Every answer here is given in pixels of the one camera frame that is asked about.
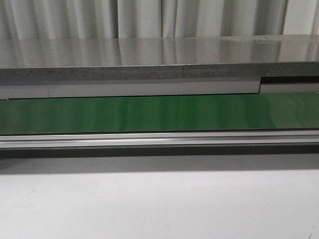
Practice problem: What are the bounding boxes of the grey speckled stone counter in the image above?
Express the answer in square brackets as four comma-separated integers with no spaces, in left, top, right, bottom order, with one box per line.
[0,35,319,85]

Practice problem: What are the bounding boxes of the green conveyor belt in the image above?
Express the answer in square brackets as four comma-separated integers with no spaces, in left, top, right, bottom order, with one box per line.
[0,93,319,135]

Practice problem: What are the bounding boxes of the white pleated curtain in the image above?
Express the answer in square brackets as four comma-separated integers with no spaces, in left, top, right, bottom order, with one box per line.
[0,0,319,39]

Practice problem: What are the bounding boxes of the grey conveyor rear rail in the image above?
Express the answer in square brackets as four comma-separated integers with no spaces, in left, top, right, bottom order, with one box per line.
[0,76,319,99]

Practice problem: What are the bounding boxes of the aluminium conveyor front rail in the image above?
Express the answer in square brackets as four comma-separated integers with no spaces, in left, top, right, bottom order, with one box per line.
[0,129,319,149]

